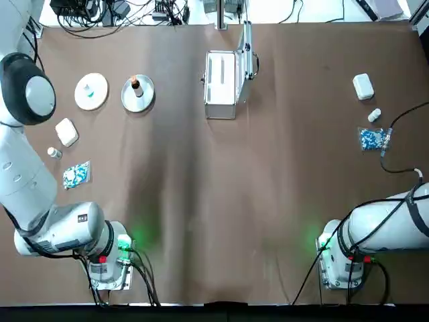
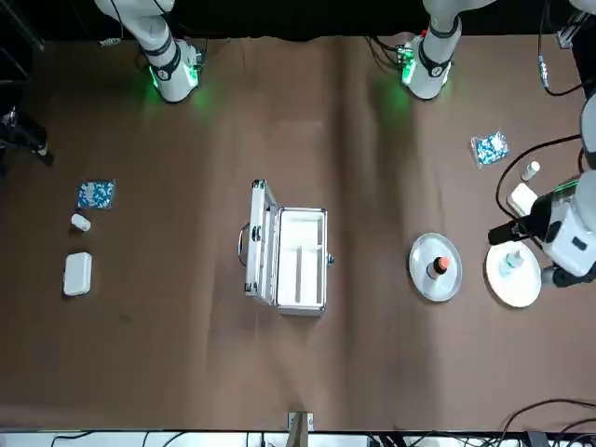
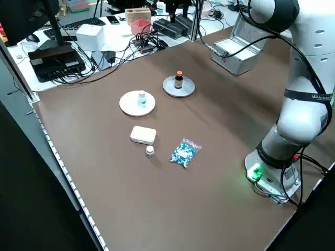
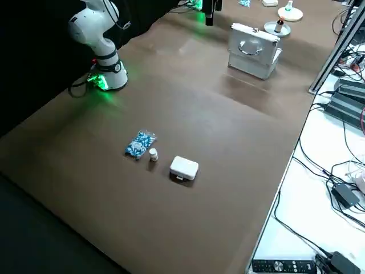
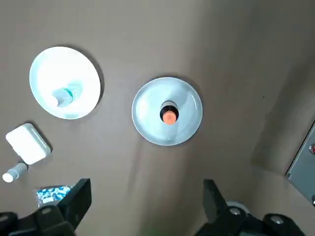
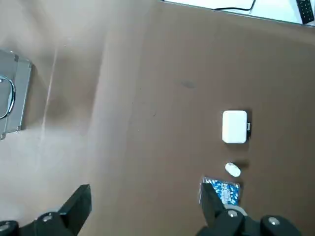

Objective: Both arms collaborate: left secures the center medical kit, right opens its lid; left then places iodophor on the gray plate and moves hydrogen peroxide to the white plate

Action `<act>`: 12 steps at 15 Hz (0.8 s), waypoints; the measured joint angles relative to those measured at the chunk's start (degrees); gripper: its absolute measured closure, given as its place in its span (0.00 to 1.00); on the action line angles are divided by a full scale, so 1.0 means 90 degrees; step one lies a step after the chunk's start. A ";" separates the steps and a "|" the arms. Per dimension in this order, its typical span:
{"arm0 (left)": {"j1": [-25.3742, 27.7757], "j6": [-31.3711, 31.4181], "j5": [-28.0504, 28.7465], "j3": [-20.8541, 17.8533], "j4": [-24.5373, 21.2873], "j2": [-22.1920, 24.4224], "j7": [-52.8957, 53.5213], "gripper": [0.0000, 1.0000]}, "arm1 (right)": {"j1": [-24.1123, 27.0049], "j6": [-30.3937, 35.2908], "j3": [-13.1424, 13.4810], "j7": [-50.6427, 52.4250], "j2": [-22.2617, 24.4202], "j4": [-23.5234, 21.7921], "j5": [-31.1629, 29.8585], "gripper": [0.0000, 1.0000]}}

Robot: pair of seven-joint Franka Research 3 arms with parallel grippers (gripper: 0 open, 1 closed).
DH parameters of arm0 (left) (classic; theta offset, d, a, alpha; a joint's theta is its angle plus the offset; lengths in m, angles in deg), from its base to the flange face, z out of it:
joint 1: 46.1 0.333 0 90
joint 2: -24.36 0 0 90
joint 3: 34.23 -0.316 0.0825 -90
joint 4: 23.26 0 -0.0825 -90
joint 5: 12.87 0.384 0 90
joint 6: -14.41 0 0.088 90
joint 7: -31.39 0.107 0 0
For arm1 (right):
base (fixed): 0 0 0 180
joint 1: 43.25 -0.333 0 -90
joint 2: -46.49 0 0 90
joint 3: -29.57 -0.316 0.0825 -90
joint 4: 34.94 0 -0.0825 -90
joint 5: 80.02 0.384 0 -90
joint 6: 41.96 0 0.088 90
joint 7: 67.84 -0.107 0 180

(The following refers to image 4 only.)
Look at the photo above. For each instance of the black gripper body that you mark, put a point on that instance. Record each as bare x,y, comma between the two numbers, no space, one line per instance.
209,5

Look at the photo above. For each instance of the silver aluminium medical case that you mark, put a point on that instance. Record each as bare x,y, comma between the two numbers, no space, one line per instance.
265,48

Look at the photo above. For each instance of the brown iodophor bottle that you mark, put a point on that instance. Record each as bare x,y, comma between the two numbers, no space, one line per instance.
279,26

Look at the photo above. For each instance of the white hydrogen peroxide bottle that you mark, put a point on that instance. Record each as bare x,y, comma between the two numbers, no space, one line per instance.
289,6

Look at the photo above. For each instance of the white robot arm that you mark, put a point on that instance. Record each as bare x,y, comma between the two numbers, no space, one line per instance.
94,25

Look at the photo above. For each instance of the gray round plate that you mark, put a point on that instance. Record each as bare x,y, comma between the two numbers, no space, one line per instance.
269,28

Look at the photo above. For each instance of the green lit circuit board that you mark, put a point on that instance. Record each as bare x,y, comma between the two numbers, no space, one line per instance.
196,3
98,81

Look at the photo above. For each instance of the blue capsule bag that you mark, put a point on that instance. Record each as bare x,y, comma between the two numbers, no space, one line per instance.
139,144
245,3

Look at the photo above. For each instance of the white plastic box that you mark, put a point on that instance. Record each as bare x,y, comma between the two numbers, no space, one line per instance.
270,3
184,168

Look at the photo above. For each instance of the small white pill bottle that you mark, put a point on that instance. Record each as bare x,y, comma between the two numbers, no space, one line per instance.
153,155

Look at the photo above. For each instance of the black power supply box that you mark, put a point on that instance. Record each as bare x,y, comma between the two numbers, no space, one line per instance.
350,87
345,109

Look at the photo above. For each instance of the white side table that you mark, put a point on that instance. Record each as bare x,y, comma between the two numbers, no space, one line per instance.
299,214

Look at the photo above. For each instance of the black power adapter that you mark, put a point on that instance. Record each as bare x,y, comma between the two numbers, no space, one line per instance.
346,195

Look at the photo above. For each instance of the black remote control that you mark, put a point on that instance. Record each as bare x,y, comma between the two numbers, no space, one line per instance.
282,266

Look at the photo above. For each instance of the black device box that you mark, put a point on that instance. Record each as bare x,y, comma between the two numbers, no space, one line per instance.
339,264

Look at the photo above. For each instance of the aluminium camera post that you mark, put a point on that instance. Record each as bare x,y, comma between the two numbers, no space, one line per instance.
330,57

